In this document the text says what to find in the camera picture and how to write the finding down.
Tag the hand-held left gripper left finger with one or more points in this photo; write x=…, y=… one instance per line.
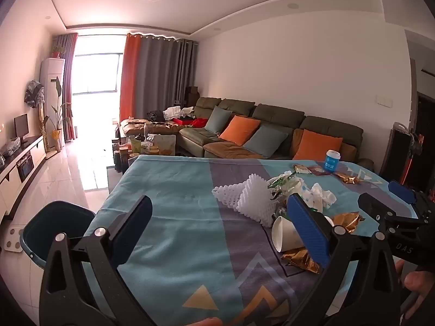
x=134, y=231

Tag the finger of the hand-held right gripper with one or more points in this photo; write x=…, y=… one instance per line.
x=401, y=192
x=373, y=207

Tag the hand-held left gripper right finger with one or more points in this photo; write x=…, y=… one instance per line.
x=307, y=227

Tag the white tissue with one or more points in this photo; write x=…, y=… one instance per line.
x=323, y=195

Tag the white foam fruit net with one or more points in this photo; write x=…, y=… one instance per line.
x=227, y=193
x=255, y=200

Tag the teal plastic bin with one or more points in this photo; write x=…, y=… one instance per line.
x=51, y=220

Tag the person's right hand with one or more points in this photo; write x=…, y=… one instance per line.
x=419, y=283

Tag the white paper cup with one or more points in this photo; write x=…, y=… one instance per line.
x=287, y=236

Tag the gold foil wrapper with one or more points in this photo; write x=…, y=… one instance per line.
x=346, y=177
x=348, y=220
x=302, y=259

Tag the black upright case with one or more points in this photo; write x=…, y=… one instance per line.
x=397, y=152

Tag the teal printed blanket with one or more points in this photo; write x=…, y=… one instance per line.
x=176, y=203

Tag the green and white wrapper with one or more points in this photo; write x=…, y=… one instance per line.
x=282, y=183

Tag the dark red snack packet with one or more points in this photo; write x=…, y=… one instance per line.
x=319, y=170

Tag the gold snack packet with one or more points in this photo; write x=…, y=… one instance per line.
x=300, y=169

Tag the blue cup with white lid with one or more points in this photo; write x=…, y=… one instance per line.
x=331, y=163

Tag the dark coffee table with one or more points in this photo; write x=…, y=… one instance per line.
x=117, y=166

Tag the dark wooden door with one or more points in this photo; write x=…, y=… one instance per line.
x=426, y=125

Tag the orange cushion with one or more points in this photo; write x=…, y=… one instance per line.
x=239, y=130
x=317, y=146

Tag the cluttered coffee table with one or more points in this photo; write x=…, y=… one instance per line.
x=139, y=144

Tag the blue-grey cushion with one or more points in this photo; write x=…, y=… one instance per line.
x=217, y=120
x=265, y=142

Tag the black bag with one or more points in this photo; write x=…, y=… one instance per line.
x=155, y=115

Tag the green sofa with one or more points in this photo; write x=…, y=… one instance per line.
x=272, y=112

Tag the white bathroom scale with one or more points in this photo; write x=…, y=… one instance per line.
x=13, y=239

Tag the red cloth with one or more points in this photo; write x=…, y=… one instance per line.
x=193, y=123

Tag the pile of white clothes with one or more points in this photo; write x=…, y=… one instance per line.
x=176, y=112

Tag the white TV cabinet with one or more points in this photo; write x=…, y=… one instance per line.
x=23, y=163

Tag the large-leaf potted plant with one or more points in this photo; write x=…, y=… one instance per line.
x=57, y=119

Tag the stack of cardboard boxes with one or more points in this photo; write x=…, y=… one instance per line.
x=192, y=95

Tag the clear plastic bag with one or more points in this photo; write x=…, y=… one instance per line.
x=12, y=146

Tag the orange curtain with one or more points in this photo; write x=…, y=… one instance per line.
x=131, y=78

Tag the black monitor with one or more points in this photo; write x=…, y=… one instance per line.
x=21, y=125

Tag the grey curtain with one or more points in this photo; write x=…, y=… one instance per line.
x=163, y=74

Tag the window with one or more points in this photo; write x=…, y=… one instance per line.
x=98, y=74

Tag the red and purple curtain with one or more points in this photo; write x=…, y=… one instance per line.
x=68, y=85

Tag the covered standing fan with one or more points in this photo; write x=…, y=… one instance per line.
x=34, y=93

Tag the white standing air conditioner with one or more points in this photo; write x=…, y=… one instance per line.
x=51, y=74

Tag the small potted plant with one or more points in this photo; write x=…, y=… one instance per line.
x=57, y=51

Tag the wall socket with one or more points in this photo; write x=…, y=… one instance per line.
x=383, y=101

